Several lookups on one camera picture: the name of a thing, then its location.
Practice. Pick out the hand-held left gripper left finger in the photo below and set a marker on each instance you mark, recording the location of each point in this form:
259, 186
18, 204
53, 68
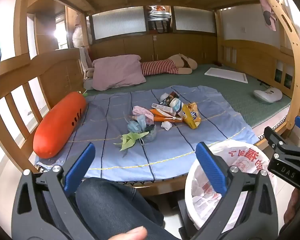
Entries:
80, 165

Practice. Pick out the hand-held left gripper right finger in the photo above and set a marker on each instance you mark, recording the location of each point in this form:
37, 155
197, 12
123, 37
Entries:
210, 165

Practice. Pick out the white lined trash bin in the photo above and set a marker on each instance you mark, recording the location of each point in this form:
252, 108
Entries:
240, 160

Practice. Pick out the yellow snack bag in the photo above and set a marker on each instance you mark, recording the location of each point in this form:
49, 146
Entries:
191, 116

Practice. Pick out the orange packet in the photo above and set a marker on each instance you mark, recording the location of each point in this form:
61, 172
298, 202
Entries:
162, 118

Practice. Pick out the person's right hand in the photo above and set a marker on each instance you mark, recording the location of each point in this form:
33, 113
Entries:
296, 207

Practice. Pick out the person's left hand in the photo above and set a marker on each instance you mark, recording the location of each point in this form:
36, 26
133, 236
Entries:
130, 233

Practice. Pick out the orange carrot pillow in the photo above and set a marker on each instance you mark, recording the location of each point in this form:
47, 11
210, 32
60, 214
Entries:
57, 127

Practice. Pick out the white handheld appliance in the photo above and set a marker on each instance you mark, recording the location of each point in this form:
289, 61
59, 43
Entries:
267, 95

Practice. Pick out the person's leg in jeans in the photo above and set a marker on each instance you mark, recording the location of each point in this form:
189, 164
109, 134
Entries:
110, 205

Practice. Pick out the green folded paper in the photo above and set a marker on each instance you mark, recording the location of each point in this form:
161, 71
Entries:
131, 138

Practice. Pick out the white crumpled tissue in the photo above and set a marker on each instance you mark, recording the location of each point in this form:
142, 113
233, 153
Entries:
166, 125

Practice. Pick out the blue striped blanket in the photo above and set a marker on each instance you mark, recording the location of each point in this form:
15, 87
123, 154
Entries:
115, 110

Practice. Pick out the white cup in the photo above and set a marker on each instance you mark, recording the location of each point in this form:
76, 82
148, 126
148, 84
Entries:
176, 107

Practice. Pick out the grey plastic bag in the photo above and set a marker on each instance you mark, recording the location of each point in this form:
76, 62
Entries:
150, 133

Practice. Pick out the blue face mask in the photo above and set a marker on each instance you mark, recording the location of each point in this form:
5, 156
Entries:
137, 125

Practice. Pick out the dark snack packet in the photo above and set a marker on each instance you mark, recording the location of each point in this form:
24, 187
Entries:
171, 97

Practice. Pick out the pink crumpled wrapper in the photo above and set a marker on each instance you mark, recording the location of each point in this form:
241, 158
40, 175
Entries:
142, 112

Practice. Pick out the white flat tray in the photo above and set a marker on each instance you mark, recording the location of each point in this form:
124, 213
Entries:
226, 75

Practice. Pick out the pink pillow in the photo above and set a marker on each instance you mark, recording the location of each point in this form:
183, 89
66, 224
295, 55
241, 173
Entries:
117, 71

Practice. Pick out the striped plush toy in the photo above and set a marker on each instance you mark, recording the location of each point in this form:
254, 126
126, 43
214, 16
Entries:
160, 67

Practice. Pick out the pink hanging cloth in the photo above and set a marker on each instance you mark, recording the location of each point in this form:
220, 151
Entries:
267, 12

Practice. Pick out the white fluffy plush toy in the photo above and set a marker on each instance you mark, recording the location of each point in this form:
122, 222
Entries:
78, 35

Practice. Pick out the cluttered shelf items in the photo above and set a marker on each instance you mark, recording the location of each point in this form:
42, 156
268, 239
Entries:
158, 17

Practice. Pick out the wooden bunk bed frame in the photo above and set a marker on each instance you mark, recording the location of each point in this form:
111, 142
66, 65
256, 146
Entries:
55, 72

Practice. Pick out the white wall socket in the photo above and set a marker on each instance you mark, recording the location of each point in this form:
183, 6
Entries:
244, 29

